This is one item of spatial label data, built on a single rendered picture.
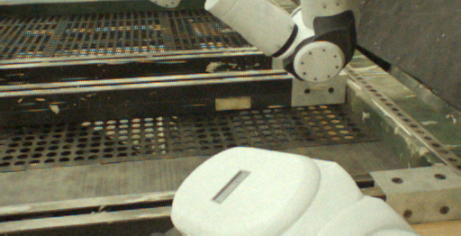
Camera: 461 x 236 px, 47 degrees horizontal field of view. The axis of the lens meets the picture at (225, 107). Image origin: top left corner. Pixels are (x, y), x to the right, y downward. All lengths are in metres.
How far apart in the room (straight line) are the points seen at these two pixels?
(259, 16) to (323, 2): 0.10
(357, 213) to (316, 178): 0.02
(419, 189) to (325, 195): 0.54
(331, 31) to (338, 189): 0.57
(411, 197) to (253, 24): 0.34
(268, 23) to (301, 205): 0.60
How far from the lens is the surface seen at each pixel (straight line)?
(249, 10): 0.81
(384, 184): 0.78
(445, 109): 2.10
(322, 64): 0.82
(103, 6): 2.13
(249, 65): 1.32
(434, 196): 0.80
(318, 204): 0.24
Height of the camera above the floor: 1.49
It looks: 19 degrees down
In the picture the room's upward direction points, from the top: 64 degrees counter-clockwise
